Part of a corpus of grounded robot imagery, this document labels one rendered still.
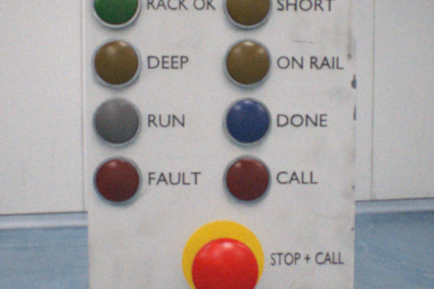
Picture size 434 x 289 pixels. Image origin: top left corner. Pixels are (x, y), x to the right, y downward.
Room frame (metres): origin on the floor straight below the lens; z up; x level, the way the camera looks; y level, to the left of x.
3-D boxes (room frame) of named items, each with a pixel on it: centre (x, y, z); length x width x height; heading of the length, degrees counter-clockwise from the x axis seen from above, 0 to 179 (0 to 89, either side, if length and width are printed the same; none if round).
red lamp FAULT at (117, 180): (0.32, 0.06, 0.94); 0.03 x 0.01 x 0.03; 93
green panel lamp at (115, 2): (0.32, 0.06, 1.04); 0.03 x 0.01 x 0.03; 93
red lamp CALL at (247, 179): (0.33, -0.02, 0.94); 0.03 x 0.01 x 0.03; 93
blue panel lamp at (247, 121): (0.33, -0.02, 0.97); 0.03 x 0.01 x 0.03; 93
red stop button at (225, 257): (0.32, 0.00, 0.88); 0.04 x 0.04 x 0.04; 3
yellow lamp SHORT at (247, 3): (0.33, -0.02, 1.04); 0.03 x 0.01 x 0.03; 93
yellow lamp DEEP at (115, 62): (0.32, 0.06, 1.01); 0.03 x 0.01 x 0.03; 93
